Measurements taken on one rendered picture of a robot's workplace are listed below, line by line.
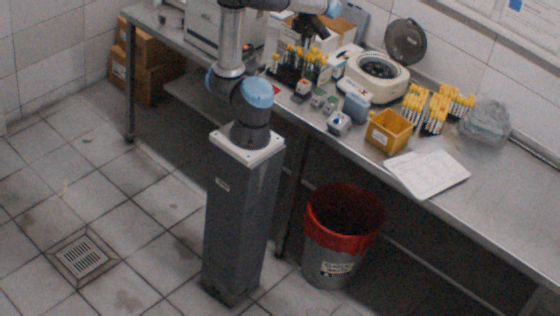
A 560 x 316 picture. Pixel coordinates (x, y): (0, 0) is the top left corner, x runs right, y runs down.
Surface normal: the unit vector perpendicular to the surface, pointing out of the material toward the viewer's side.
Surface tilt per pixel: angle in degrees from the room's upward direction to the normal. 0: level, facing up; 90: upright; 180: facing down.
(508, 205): 0
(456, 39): 90
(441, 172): 0
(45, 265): 0
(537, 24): 92
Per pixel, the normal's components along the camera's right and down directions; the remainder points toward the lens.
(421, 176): 0.15, -0.75
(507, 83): -0.64, 0.43
